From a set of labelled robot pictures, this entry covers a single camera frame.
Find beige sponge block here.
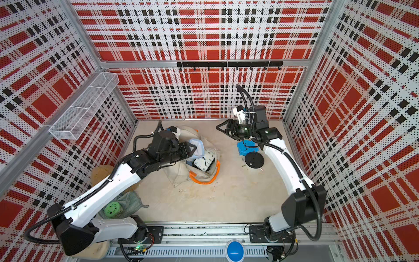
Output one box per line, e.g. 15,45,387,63
71,241,111,260

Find green round tape roll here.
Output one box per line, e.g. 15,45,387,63
104,202,123,218

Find black wall hook rail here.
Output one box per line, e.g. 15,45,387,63
176,61,284,69

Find tan plush toy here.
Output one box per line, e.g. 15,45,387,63
91,165,140,194

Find light blue square alarm clock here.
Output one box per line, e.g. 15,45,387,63
187,139,205,162

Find blue round button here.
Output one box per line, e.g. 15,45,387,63
225,240,245,262

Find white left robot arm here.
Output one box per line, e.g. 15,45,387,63
24,130,196,256

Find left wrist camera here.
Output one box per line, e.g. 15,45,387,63
168,126,182,135

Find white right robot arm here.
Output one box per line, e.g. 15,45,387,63
216,106,326,242

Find white round clock black back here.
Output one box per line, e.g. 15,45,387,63
244,152,265,169

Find bright blue round alarm clock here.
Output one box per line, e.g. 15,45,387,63
237,140,259,156

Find black square alarm clock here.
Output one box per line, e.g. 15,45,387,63
193,151,216,172

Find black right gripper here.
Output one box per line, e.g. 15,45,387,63
215,120,255,142

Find white wire mesh shelf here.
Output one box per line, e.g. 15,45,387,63
49,72,119,140

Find beige canvas bag orange handles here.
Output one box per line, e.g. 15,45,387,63
164,126,220,187

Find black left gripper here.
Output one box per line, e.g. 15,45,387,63
158,141,196,166

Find grey green cloth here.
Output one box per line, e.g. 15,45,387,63
98,192,149,219

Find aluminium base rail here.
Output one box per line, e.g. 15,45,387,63
106,222,345,262

